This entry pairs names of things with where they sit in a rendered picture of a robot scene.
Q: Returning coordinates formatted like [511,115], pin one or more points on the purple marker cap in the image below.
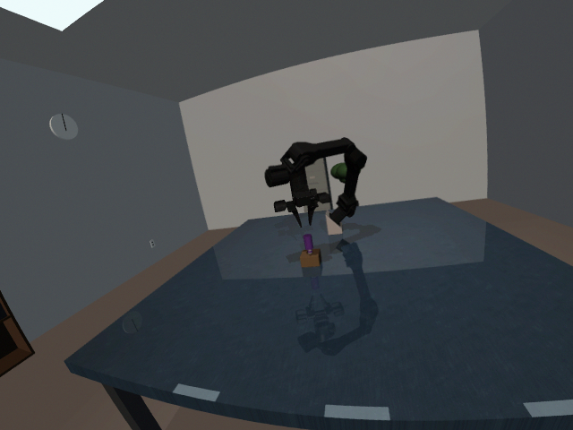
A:
[308,242]

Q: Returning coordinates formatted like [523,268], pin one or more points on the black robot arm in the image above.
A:
[304,154]

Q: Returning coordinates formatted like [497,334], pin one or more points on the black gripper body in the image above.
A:
[282,205]

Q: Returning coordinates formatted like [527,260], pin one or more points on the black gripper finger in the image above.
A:
[310,212]
[295,212]

